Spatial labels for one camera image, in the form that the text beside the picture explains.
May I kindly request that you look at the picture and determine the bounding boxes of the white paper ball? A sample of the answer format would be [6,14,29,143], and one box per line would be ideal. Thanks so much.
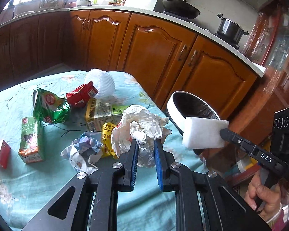
[111,105,172,168]

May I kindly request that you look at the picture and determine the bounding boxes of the person's right hand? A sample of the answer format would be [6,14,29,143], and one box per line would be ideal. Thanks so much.
[244,171,281,222]

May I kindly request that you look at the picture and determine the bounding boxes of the green chip bag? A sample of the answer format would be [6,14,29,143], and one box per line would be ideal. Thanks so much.
[33,88,71,124]

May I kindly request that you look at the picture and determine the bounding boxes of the red snack wrapper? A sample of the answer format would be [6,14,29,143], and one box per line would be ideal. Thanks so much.
[66,81,98,108]

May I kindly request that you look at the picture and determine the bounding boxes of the gas stove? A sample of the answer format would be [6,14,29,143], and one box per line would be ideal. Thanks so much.
[162,10,240,50]

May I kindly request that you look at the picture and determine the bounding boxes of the red white small carton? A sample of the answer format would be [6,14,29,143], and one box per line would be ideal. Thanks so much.
[0,139,11,169]

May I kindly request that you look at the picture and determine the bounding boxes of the steel cooking pot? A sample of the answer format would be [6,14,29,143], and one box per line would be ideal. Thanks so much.
[215,13,249,44]

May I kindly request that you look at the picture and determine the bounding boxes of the green juice pouch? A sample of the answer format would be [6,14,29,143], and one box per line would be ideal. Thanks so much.
[85,98,128,131]

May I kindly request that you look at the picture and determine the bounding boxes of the white foam fruit net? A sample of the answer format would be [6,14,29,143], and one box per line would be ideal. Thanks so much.
[84,68,115,99]

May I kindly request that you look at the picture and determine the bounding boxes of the yellow snack wrapper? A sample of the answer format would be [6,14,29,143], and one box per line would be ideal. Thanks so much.
[102,122,117,159]

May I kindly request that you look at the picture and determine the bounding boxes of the blue white wrapper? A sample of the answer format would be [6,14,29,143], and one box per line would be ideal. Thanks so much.
[60,131,104,175]

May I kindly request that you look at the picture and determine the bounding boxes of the white foam block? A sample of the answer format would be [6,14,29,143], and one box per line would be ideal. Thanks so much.
[182,117,229,149]

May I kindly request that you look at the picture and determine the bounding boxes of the white kettle pot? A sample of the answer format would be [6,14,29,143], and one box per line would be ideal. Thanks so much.
[76,0,91,7]

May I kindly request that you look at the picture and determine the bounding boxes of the sink faucet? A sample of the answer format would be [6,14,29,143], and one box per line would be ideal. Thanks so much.
[8,0,14,7]

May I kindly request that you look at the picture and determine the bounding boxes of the green milk carton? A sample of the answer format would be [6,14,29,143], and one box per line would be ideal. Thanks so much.
[18,117,45,164]

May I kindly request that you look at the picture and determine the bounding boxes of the black wok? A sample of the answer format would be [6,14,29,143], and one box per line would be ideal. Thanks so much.
[162,0,200,21]

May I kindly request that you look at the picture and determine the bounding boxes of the wooden kitchen cabinets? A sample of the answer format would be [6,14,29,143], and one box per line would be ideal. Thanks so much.
[0,9,262,119]

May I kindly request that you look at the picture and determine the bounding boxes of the white rimmed trash bin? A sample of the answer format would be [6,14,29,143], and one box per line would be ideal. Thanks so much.
[166,91,221,155]

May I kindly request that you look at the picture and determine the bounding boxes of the teal floral tablecloth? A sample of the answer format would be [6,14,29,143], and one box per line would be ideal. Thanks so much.
[0,70,176,230]

